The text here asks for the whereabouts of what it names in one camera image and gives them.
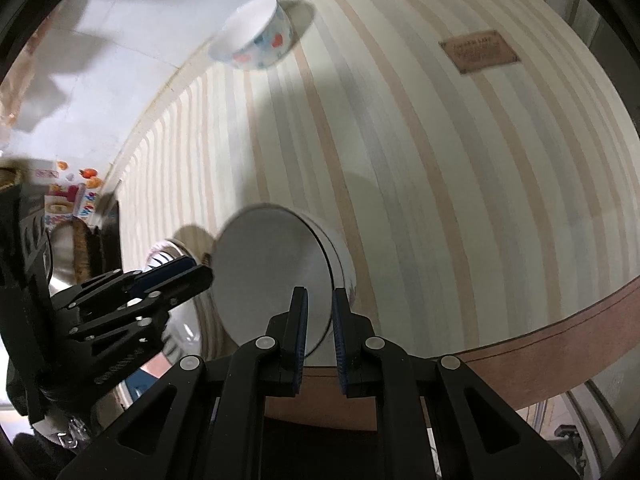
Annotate white plate blue leaves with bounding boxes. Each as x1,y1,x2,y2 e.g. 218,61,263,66
144,238,217,364

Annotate steel wok pot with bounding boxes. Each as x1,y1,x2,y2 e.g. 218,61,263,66
49,218,92,295

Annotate brown label sticker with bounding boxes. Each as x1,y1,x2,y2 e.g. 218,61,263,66
439,29,521,74

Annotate white bowl dark rim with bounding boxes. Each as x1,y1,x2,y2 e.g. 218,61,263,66
212,204,357,367

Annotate black gas stove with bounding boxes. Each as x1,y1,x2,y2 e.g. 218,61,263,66
93,195,122,273

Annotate striped table mat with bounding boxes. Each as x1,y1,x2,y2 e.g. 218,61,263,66
117,0,639,354

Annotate white bowl colourful hearts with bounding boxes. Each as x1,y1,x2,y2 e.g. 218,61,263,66
208,0,294,70

